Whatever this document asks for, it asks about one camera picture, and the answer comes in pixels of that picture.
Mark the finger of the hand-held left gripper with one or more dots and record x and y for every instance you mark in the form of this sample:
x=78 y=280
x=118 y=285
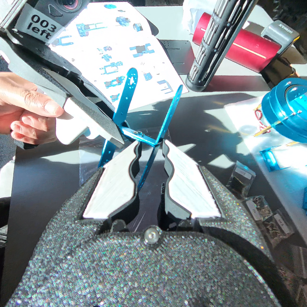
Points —
x=72 y=127
x=103 y=122

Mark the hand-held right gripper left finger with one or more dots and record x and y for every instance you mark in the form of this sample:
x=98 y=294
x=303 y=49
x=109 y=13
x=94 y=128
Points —
x=112 y=189

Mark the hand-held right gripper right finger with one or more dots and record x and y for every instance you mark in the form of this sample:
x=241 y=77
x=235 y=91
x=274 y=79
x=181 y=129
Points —
x=192 y=189

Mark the blue metal bracket assembly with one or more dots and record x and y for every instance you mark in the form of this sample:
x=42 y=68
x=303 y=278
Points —
x=168 y=120

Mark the person's left hand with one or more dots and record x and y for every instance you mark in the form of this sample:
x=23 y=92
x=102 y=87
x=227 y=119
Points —
x=24 y=105

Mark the clear plastic bag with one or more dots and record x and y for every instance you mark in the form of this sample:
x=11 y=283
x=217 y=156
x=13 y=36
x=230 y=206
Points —
x=88 y=158

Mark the small clear parts bag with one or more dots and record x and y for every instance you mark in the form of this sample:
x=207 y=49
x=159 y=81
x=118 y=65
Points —
x=255 y=207
x=278 y=225
x=241 y=178

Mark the printed instruction manual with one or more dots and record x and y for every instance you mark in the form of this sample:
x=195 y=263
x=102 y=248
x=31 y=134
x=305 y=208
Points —
x=115 y=38

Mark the black flat panel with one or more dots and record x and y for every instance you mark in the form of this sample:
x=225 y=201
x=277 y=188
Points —
x=180 y=53

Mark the brass standoff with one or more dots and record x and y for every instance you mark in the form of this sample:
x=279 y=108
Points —
x=278 y=123

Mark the blue round metal base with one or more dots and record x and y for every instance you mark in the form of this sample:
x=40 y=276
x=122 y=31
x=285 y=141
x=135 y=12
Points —
x=288 y=110

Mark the black ribbed cylinder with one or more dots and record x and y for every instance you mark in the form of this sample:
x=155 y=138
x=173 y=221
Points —
x=216 y=43

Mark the red cylinder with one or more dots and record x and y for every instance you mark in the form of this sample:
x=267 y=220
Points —
x=249 y=45

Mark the grey hand-held device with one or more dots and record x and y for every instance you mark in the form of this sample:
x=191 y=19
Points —
x=280 y=33

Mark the small blue metal bracket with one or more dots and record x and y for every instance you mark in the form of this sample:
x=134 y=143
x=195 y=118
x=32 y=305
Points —
x=271 y=159

